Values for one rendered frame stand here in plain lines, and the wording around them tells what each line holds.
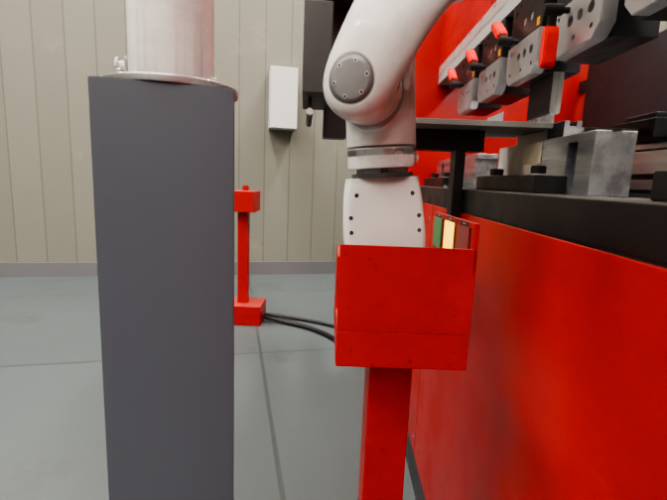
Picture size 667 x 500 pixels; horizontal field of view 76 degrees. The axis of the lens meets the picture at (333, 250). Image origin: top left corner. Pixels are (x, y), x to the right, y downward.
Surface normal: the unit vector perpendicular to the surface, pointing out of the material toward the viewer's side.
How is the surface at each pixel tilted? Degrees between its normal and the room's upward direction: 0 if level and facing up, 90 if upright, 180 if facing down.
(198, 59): 90
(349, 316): 90
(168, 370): 90
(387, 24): 90
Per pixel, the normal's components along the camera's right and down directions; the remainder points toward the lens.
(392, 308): 0.00, 0.16
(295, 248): 0.22, 0.17
